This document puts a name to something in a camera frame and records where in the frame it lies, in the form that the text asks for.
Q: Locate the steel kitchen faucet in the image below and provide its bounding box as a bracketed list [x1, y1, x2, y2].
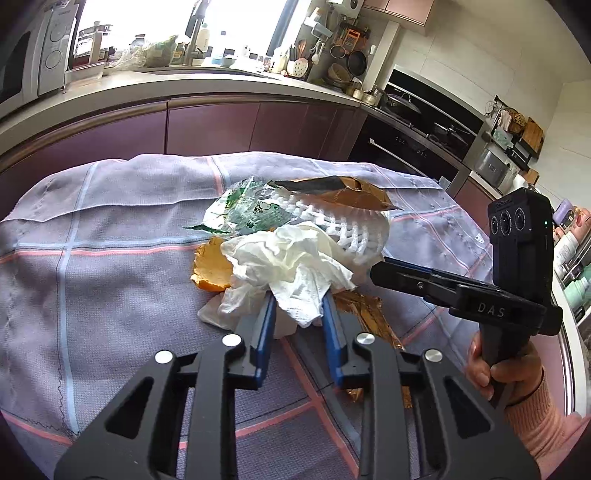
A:
[184, 0, 209, 66]

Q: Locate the beige kitchen countertop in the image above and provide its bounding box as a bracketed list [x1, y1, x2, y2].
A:
[0, 68, 363, 153]

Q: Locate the purple kitchen cabinet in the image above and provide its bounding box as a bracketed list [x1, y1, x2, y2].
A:
[0, 95, 366, 186]

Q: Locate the grey plaid cloth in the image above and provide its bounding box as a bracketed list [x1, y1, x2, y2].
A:
[0, 151, 498, 480]

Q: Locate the crumpled clear plastic bag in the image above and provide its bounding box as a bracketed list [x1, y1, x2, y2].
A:
[111, 44, 148, 70]

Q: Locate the steel rectangular container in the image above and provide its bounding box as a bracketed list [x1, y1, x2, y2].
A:
[473, 148, 514, 186]

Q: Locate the orange peel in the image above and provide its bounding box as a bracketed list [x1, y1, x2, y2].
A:
[191, 236, 241, 292]

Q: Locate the wooden cutting board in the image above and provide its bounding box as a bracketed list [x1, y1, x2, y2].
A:
[522, 117, 546, 154]

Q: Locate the white microwave oven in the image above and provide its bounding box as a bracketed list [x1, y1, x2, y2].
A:
[0, 0, 77, 110]

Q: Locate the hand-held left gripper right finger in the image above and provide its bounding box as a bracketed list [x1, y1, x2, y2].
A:
[322, 293, 542, 480]

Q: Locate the black built-in oven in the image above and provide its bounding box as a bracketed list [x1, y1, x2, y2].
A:
[350, 67, 486, 186]

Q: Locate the white plastic tray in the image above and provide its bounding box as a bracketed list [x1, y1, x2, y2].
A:
[65, 62, 105, 85]

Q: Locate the person's right hand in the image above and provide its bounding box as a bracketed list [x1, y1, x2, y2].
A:
[467, 331, 544, 408]

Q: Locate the pot with glass lid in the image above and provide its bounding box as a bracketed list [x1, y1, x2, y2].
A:
[381, 92, 422, 117]

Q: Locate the clear green printed plastic wrapper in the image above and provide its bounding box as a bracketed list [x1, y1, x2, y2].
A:
[182, 178, 296, 238]

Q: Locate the person's right forearm pink sleeve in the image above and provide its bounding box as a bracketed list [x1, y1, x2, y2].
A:
[503, 369, 588, 468]

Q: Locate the pale green bottle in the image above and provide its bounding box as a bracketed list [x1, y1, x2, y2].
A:
[563, 268, 591, 316]

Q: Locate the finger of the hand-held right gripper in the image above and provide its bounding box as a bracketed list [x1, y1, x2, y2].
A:
[383, 257, 495, 289]
[369, 261, 459, 315]

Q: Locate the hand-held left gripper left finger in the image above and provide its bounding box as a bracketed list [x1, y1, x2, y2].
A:
[54, 290, 278, 480]

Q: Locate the black wire shelf rack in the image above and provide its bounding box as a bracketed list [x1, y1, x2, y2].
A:
[485, 95, 546, 172]

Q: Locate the gold foil snack wrapper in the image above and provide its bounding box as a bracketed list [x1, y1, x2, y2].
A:
[268, 175, 403, 214]
[330, 291, 414, 409]

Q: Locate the white foam fruit net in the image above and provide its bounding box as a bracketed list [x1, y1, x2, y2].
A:
[272, 187, 391, 268]

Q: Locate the white tissue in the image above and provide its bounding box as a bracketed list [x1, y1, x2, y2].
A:
[198, 222, 370, 340]

